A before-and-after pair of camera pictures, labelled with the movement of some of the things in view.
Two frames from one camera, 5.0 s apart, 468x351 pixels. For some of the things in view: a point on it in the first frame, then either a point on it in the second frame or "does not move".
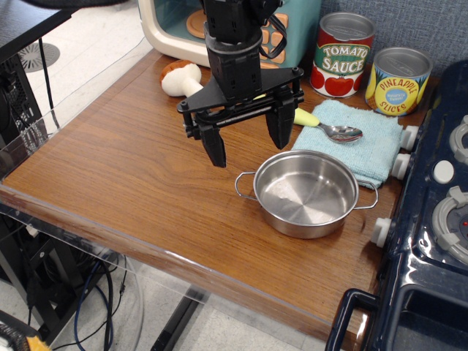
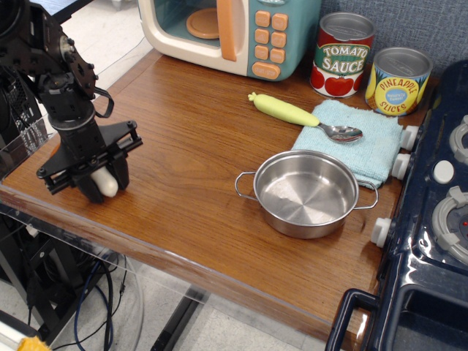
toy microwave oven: (176, 28) does not move
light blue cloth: (375, 156) does not move
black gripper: (240, 85) -> (95, 162)
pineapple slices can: (398, 80) does not move
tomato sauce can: (344, 44) does not move
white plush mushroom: (181, 78) -> (107, 183)
